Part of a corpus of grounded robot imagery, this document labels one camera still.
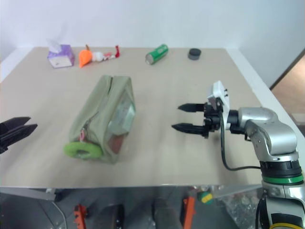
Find lime green tape ring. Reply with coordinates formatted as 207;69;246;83
63;142;102;160

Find white and red small toy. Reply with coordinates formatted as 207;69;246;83
91;51;115;62

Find olive green fabric pouch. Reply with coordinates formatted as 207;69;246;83
67;75;136;165

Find black round puck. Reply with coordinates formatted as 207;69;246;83
187;48;201;61

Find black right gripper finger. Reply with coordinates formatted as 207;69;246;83
171;123;206;136
178;103;205;113

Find purple tissue box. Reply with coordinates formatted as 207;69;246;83
45;38;75;69

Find orange clamp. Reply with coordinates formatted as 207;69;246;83
182;197;196;229
72;204;88;229

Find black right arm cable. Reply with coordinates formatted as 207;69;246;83
220;112;262;171

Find green soda can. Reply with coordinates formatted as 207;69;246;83
145;43;169;65

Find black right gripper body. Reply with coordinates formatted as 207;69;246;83
202;99;224;139

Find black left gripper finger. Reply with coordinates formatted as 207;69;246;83
0;116;31;137
0;124;38;155

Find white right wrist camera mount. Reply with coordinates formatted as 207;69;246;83
206;81;231;130

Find green and yellow round object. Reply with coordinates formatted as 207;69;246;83
197;191;213;205

